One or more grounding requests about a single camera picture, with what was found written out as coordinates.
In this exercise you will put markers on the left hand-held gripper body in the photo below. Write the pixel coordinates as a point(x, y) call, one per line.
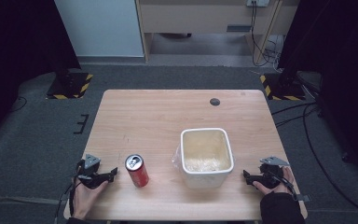
point(90, 174)

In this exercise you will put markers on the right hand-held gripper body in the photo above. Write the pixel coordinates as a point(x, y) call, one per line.
point(272, 175)

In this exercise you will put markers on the person's right hand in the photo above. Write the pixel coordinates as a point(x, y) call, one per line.
point(281, 186)

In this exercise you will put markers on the person's left hand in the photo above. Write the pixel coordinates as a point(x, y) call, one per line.
point(85, 199)

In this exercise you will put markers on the red soda can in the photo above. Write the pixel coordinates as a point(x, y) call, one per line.
point(136, 171)

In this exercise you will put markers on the white square plastic bin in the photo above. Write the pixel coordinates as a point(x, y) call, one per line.
point(206, 155)

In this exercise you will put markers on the black stand base striped edge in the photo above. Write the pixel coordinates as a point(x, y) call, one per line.
point(282, 88)
point(70, 85)

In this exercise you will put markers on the black curtain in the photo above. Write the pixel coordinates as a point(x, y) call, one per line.
point(338, 62)
point(21, 46)

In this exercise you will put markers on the white panel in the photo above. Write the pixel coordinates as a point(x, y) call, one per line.
point(99, 28)

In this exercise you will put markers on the light wooden desk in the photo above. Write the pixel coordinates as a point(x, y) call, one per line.
point(199, 18)

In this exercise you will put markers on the grey power strip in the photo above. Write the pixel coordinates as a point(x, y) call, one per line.
point(257, 2)

